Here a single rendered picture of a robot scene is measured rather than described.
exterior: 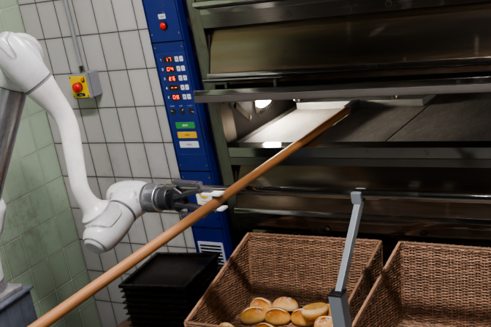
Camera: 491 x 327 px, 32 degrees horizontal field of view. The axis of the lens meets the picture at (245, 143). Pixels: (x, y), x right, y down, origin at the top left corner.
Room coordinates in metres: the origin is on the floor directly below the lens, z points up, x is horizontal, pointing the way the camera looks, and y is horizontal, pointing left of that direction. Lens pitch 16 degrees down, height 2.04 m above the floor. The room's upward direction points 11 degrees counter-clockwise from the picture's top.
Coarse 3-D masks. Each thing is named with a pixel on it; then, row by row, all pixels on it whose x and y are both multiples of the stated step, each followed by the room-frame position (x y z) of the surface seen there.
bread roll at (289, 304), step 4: (284, 296) 2.81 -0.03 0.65; (276, 300) 2.81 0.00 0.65; (280, 300) 2.80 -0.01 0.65; (284, 300) 2.79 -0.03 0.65; (288, 300) 2.79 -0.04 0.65; (292, 300) 2.79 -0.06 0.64; (276, 304) 2.79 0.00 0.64; (280, 304) 2.78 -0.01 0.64; (284, 304) 2.78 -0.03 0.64; (288, 304) 2.78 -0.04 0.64; (292, 304) 2.78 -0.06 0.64; (296, 304) 2.78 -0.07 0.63; (284, 308) 2.77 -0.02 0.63; (288, 308) 2.77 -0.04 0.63; (292, 308) 2.77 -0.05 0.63; (296, 308) 2.77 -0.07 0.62
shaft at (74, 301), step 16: (320, 128) 2.97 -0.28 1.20; (304, 144) 2.87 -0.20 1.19; (272, 160) 2.70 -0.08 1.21; (256, 176) 2.60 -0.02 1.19; (208, 208) 2.38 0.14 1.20; (176, 224) 2.27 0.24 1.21; (192, 224) 2.31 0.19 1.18; (160, 240) 2.19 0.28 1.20; (144, 256) 2.12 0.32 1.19; (112, 272) 2.03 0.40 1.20; (96, 288) 1.97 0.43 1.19; (64, 304) 1.88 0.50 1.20; (48, 320) 1.83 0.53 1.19
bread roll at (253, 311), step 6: (252, 306) 2.80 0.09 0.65; (258, 306) 2.80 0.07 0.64; (246, 312) 2.78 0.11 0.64; (252, 312) 2.78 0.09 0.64; (258, 312) 2.77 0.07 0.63; (264, 312) 2.78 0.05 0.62; (240, 318) 2.79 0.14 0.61; (246, 318) 2.77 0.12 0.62; (252, 318) 2.77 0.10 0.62; (258, 318) 2.76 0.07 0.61; (264, 318) 2.77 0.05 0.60
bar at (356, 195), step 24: (240, 192) 2.57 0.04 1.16; (264, 192) 2.52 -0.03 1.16; (288, 192) 2.47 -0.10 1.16; (312, 192) 2.43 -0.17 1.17; (336, 192) 2.38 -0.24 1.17; (360, 192) 2.33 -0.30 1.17; (384, 192) 2.29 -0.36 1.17; (408, 192) 2.25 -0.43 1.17; (432, 192) 2.22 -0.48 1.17; (456, 192) 2.18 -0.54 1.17; (480, 192) 2.15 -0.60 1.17; (360, 216) 2.32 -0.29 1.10; (336, 288) 2.18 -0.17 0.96; (336, 312) 2.16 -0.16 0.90
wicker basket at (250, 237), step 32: (256, 256) 2.96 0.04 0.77; (288, 256) 2.88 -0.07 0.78; (320, 256) 2.81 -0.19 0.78; (224, 288) 2.81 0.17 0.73; (256, 288) 2.94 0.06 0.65; (288, 288) 2.86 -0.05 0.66; (320, 288) 2.79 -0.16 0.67; (352, 288) 2.51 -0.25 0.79; (192, 320) 2.64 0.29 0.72; (224, 320) 2.79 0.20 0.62; (352, 320) 2.45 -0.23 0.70
